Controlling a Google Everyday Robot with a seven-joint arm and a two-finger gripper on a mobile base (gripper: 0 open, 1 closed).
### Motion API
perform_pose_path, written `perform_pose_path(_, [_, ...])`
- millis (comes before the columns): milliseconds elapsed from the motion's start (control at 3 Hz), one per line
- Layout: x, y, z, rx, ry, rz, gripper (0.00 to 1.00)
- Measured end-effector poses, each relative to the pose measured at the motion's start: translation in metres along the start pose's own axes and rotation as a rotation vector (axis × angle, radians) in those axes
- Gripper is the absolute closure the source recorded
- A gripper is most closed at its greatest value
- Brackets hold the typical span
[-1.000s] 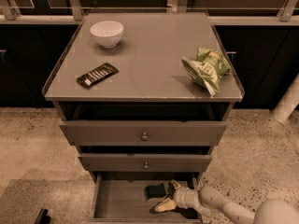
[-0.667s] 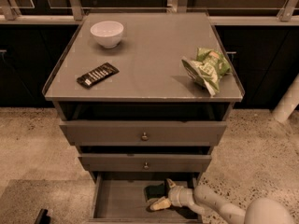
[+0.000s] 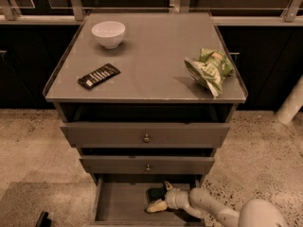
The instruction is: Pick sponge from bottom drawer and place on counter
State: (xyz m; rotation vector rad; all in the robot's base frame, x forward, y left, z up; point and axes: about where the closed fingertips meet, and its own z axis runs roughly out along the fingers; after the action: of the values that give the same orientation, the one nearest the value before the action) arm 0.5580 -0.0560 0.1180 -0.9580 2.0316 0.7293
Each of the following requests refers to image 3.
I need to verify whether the white cylindrical post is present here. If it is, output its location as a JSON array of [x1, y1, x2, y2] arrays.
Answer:
[[276, 76, 303, 124]]

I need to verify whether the metal railing with glass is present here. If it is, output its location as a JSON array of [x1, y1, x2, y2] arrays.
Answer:
[[0, 0, 303, 22]]

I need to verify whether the black snack bar wrapper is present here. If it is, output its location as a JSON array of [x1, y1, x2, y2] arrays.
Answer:
[[78, 63, 120, 90]]

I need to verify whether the grey drawer cabinet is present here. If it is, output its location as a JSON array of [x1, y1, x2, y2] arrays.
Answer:
[[42, 12, 248, 227]]

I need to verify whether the green chip bag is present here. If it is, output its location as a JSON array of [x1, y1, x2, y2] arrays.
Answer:
[[184, 48, 235, 97]]

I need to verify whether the middle grey drawer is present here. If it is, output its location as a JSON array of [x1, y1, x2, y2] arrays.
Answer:
[[80, 156, 215, 175]]

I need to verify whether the green yellow sponge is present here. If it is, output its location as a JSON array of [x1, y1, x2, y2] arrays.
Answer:
[[146, 186, 167, 204]]

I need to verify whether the bottom grey drawer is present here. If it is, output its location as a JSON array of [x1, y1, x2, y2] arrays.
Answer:
[[90, 174, 205, 227]]

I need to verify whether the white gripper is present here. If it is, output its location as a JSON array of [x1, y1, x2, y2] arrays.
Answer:
[[147, 181, 182, 213]]

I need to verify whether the top grey drawer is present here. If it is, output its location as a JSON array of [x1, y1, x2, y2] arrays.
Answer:
[[61, 122, 229, 148]]

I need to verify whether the white ceramic bowl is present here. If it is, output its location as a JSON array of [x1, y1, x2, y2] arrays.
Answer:
[[91, 21, 126, 49]]

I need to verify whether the black object on floor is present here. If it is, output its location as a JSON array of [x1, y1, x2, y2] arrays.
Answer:
[[35, 212, 51, 227]]

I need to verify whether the grey drawer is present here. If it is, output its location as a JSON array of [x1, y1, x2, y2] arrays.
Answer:
[[90, 174, 205, 227], [80, 156, 215, 175], [61, 122, 229, 148]]

